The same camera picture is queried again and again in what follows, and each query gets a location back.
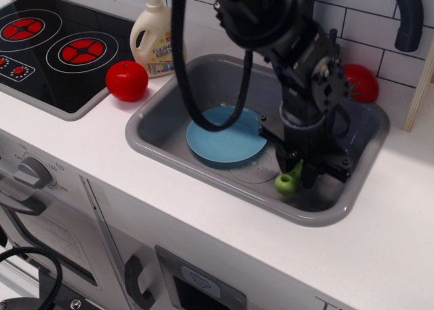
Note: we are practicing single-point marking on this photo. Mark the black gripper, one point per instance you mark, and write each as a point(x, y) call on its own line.
point(319, 145)

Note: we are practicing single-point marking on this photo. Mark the green handled grey spatula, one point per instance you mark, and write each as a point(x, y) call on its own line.
point(288, 183)

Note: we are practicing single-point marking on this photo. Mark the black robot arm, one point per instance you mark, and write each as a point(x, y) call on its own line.
point(313, 85)

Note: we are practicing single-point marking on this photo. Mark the blue plate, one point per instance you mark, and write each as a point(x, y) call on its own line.
point(239, 142)

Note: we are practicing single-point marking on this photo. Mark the grey toy sink basin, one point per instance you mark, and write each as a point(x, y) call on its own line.
point(159, 130)

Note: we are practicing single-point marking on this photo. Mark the red toy tomato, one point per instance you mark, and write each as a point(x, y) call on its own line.
point(365, 87)

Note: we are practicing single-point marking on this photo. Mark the wooden side panel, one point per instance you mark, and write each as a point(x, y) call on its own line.
point(425, 79)

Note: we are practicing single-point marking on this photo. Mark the grey dishwasher control panel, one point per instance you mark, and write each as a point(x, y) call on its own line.
point(189, 287)

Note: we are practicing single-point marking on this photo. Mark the dark grey toy faucet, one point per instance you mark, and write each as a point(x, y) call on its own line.
point(394, 25)

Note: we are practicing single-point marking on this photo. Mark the red toy apple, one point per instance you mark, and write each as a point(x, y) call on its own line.
point(127, 81)

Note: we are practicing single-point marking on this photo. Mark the cream detergent bottle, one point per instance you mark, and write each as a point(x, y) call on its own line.
point(151, 39)

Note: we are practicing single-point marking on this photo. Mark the toy oven door window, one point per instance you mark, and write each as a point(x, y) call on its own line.
point(46, 232)

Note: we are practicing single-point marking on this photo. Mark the grey oven knob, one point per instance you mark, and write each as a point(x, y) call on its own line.
point(32, 173)

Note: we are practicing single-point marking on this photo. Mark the black toy stove top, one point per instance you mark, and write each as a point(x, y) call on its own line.
point(55, 54)

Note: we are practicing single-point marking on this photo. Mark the dark grey cabinet handle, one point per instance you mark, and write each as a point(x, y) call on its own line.
point(132, 270)

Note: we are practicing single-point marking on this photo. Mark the grey oven door handle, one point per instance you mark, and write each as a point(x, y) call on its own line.
point(20, 198)

